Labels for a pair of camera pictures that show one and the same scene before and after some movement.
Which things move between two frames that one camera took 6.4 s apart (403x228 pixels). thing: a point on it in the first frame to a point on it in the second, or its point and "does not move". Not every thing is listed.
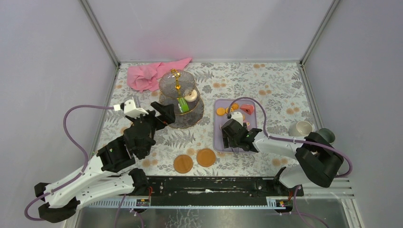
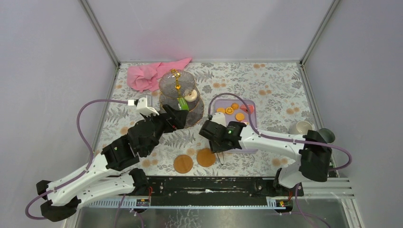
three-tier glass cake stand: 177,87 does not move
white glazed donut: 190,98 does not move
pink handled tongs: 234,152 to 222,164
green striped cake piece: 183,105 does not move
